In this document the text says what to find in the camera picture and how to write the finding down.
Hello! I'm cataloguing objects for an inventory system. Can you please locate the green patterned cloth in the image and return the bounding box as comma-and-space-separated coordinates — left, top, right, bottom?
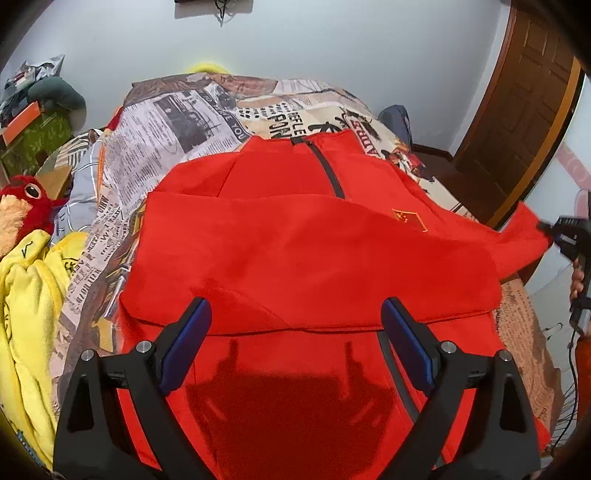
0, 113, 75, 181

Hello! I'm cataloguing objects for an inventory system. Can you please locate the brown cardboard sheet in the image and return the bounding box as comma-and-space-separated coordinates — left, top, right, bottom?
37, 164, 72, 197

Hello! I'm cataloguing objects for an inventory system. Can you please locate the newspaper print blanket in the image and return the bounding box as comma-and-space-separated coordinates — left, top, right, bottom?
37, 74, 566, 444

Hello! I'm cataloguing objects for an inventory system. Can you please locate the dark grey neck pillow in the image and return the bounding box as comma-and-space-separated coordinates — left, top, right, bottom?
28, 76, 87, 125

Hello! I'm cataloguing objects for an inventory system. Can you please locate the yellow fleece garment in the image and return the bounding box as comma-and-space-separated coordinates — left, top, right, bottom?
0, 231, 88, 472

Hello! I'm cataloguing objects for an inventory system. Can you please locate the grey plaid sheet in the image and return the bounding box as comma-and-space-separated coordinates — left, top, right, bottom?
51, 138, 112, 245

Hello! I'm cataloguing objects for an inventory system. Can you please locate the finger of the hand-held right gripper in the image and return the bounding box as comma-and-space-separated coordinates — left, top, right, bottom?
537, 216, 575, 250

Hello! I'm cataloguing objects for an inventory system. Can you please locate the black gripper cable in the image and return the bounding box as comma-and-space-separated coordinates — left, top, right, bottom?
551, 332, 581, 450

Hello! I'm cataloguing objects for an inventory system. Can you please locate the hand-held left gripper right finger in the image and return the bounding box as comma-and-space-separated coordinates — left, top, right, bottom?
379, 296, 542, 480

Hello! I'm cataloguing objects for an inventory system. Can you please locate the red zip jacket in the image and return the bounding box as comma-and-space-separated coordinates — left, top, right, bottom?
115, 129, 561, 480

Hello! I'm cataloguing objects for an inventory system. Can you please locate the white wardrobe door pink print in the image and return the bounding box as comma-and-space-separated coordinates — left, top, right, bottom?
522, 78, 591, 296

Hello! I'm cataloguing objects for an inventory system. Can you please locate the orange box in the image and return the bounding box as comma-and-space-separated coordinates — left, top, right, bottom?
0, 100, 42, 146

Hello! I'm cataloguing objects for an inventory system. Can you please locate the red plush toy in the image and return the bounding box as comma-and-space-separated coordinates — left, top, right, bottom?
0, 174, 70, 259

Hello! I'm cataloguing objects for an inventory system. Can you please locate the blue-grey bag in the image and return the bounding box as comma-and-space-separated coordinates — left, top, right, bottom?
379, 105, 411, 144

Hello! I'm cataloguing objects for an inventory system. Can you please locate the brown wooden door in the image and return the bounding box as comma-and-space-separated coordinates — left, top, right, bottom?
455, 0, 587, 229

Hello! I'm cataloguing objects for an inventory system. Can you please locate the person's right forearm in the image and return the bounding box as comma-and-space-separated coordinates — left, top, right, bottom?
574, 335, 591, 409

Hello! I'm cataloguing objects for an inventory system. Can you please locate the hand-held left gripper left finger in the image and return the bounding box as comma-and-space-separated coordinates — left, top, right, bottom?
53, 296, 218, 480

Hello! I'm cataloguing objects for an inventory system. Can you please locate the person's right hand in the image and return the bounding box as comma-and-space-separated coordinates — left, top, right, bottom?
569, 257, 589, 334

